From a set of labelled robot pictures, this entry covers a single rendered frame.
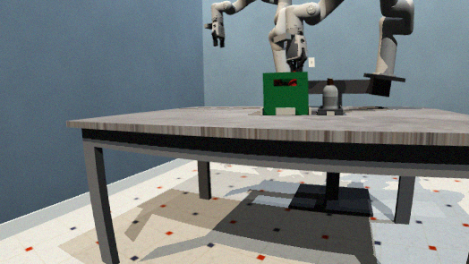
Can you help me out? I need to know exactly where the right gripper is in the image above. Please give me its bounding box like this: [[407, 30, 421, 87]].
[[211, 21, 225, 47]]

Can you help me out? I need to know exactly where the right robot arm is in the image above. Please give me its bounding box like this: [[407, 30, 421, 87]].
[[204, 0, 292, 72]]

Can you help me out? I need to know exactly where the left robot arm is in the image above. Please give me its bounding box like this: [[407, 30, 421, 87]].
[[274, 0, 414, 77]]

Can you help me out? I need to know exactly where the white bottle with brown cap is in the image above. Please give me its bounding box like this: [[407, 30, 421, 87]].
[[322, 78, 338, 108]]

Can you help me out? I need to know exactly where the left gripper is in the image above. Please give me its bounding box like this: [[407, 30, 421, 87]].
[[286, 34, 308, 72]]

